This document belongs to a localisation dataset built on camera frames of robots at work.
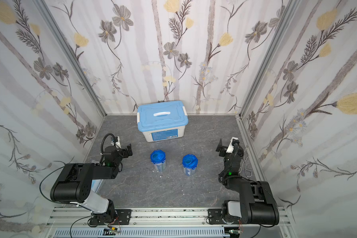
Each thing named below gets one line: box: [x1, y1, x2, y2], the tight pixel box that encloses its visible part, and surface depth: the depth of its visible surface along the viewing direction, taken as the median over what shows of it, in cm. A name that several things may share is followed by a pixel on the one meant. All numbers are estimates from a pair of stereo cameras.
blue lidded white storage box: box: [136, 100, 189, 143], surface depth 98 cm
